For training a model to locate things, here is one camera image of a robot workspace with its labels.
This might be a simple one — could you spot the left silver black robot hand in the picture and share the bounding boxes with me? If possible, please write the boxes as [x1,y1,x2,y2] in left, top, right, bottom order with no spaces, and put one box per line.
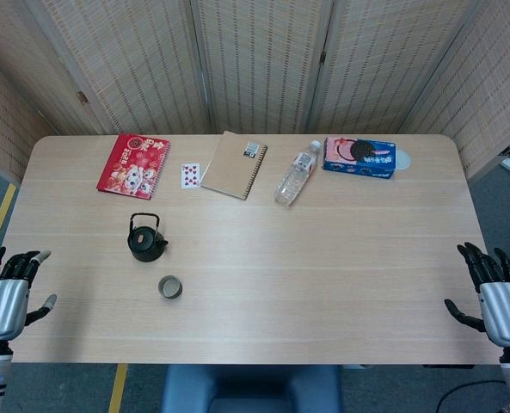
[0,247,58,343]

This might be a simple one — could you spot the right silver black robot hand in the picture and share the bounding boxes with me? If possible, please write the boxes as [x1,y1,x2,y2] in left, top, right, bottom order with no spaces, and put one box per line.
[444,241,510,348]

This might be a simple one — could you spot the black teapot with handle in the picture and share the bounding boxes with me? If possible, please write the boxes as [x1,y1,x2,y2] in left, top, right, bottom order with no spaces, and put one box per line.
[126,213,169,263]

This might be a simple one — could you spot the small dark tea cup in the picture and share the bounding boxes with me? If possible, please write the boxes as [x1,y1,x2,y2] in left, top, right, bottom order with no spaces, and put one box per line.
[157,275,184,301]

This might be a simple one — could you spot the clear plastic water bottle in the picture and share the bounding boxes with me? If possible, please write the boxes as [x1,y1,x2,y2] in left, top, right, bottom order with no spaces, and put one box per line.
[273,139,323,207]

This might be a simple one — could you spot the round translucent disc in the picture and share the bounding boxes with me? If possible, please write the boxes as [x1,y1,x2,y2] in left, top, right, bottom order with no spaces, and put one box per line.
[394,145,412,171]

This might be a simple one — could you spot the red spiral calendar notebook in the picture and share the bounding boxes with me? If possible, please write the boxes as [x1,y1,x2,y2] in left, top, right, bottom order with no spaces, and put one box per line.
[95,133,172,201]

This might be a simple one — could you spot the blue cookie box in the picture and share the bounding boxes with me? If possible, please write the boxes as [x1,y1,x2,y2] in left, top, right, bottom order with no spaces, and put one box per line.
[322,136,396,181]

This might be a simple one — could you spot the hearts playing card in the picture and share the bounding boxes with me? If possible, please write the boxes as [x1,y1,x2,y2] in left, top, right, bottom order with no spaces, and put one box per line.
[180,163,202,190]

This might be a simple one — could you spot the brown kraft spiral notebook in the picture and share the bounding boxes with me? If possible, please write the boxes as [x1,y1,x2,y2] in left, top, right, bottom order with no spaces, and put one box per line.
[200,130,269,201]

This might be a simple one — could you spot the woven bamboo folding screen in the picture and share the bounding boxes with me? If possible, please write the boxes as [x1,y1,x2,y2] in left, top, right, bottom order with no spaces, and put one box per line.
[0,0,510,184]

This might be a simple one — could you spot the black floor cable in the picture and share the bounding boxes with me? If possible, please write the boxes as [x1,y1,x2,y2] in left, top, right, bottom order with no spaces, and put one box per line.
[435,380,506,412]

